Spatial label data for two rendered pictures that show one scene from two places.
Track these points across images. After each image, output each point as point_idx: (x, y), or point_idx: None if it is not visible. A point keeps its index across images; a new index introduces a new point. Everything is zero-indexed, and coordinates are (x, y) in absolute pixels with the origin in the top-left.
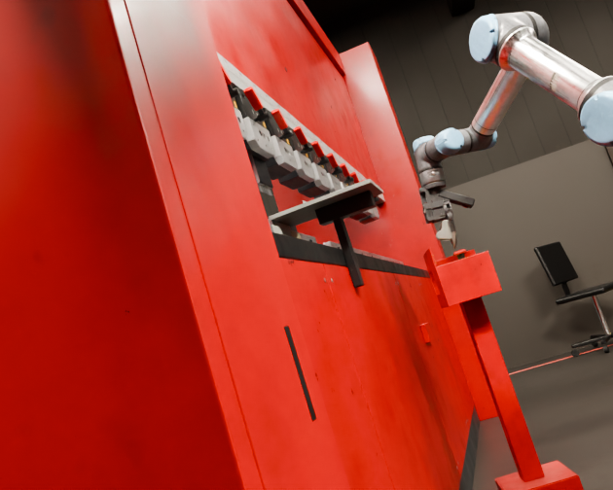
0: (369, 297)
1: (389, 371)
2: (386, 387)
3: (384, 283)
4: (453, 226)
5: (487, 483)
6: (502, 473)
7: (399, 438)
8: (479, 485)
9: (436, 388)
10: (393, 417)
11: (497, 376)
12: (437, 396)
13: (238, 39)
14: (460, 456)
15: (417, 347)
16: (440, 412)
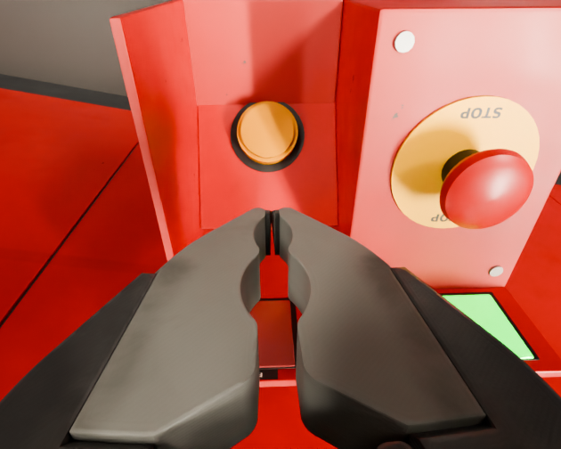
0: None
1: (514, 282)
2: (556, 278)
3: (277, 428)
4: (451, 318)
5: (75, 62)
6: (34, 30)
7: (537, 239)
8: (76, 77)
9: (44, 160)
10: (548, 254)
11: None
12: (77, 159)
13: None
14: (85, 107)
15: (80, 229)
16: (126, 153)
